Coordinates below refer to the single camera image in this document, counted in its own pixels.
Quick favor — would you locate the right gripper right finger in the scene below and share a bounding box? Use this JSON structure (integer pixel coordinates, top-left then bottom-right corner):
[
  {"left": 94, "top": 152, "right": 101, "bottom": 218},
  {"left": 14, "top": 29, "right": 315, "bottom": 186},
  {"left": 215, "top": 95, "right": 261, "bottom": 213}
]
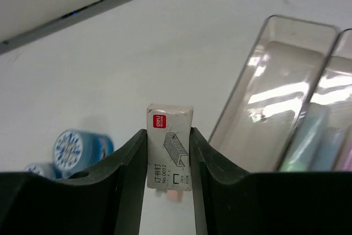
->
[{"left": 189, "top": 128, "right": 351, "bottom": 234}]

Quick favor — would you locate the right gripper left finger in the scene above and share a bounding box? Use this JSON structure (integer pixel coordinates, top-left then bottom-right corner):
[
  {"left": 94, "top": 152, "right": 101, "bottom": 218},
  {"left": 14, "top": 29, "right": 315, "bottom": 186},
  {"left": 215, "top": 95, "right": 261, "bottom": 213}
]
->
[{"left": 1, "top": 129, "right": 147, "bottom": 234}]

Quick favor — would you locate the blue jar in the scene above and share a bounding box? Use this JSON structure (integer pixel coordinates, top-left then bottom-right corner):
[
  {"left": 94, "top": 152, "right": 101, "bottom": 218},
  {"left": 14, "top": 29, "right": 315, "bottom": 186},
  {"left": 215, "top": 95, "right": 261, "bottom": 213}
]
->
[
  {"left": 53, "top": 129, "right": 114, "bottom": 178},
  {"left": 24, "top": 162, "right": 63, "bottom": 180}
]

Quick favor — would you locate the green highlighter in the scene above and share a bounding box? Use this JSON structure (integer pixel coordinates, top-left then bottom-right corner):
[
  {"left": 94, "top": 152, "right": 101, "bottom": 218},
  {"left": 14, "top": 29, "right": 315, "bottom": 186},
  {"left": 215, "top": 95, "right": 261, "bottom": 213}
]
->
[{"left": 279, "top": 103, "right": 329, "bottom": 172}]

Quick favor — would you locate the white staples box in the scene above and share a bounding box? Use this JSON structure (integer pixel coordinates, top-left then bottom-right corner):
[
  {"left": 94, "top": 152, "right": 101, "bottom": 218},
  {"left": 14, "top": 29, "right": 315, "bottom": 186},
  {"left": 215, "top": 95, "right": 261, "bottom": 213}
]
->
[{"left": 146, "top": 103, "right": 194, "bottom": 191}]

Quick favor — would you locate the blue highlighter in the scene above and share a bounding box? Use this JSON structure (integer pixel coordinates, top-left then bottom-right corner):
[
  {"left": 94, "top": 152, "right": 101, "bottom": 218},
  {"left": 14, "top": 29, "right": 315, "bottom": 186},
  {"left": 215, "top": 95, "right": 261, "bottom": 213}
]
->
[{"left": 309, "top": 127, "right": 345, "bottom": 172}]

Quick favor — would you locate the purple highlighter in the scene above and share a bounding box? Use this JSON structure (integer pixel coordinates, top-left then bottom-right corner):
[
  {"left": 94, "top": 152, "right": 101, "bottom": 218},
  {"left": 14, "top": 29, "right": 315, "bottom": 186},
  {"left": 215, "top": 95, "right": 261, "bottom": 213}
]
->
[{"left": 334, "top": 125, "right": 351, "bottom": 171}]

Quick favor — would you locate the clear three-compartment organizer tray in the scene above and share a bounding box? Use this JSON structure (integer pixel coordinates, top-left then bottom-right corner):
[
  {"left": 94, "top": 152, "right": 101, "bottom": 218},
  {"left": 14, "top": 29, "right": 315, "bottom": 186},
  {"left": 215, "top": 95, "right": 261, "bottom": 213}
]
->
[{"left": 209, "top": 15, "right": 351, "bottom": 172}]

